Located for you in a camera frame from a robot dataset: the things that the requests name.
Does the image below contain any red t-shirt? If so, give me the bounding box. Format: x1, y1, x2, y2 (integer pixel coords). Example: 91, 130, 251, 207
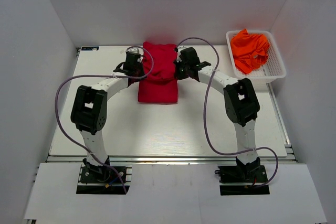
138, 41, 179, 104

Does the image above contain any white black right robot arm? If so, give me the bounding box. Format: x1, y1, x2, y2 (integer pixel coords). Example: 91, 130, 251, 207
174, 47, 260, 182

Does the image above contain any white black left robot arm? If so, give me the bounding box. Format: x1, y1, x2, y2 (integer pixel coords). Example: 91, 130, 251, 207
70, 51, 144, 182

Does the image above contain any blue label sticker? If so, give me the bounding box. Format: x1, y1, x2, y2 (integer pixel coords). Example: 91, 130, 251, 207
81, 46, 99, 51

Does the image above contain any orange t-shirt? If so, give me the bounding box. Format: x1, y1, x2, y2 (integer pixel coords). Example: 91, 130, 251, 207
230, 29, 270, 74

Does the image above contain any white plastic mesh basket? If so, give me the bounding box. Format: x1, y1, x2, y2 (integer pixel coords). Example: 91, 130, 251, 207
226, 29, 286, 83

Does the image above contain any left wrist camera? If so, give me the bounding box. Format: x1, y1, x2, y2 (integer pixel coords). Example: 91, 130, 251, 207
125, 46, 140, 54

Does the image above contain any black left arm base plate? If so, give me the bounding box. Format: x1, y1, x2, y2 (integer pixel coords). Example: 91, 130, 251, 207
76, 166, 132, 195

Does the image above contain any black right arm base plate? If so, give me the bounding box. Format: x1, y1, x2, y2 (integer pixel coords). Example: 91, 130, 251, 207
214, 165, 270, 196

